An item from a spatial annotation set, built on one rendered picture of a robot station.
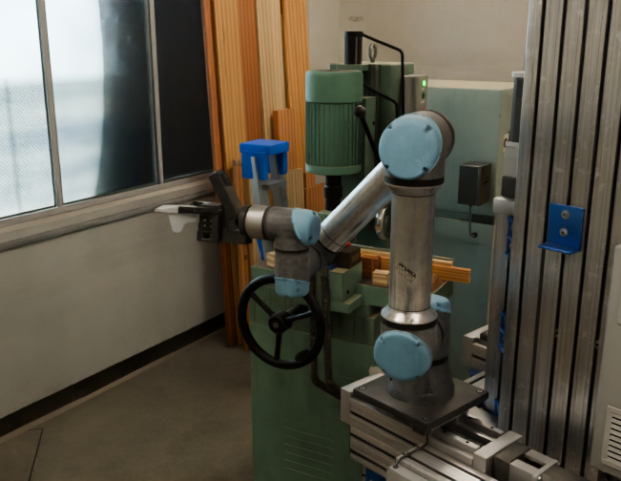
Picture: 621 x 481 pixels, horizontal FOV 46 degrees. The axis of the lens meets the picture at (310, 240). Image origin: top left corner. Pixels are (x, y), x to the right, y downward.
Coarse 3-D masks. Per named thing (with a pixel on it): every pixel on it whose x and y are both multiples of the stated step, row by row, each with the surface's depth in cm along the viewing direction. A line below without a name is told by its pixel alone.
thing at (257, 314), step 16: (256, 304) 238; (272, 304) 235; (288, 304) 232; (256, 320) 239; (304, 320) 230; (336, 320) 225; (352, 320) 222; (368, 320) 220; (336, 336) 226; (352, 336) 224; (368, 336) 221
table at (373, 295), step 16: (256, 272) 235; (272, 272) 232; (368, 288) 217; (384, 288) 215; (448, 288) 223; (304, 304) 218; (320, 304) 215; (336, 304) 212; (352, 304) 212; (384, 304) 216
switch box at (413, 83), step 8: (408, 80) 241; (416, 80) 240; (424, 80) 246; (408, 88) 242; (416, 88) 241; (424, 88) 246; (408, 96) 243; (416, 96) 242; (400, 104) 245; (408, 104) 243; (416, 104) 242; (424, 104) 248; (400, 112) 245; (408, 112) 244
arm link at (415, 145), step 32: (416, 128) 136; (448, 128) 145; (384, 160) 139; (416, 160) 137; (416, 192) 140; (416, 224) 143; (416, 256) 144; (416, 288) 146; (384, 320) 150; (416, 320) 147; (384, 352) 149; (416, 352) 146
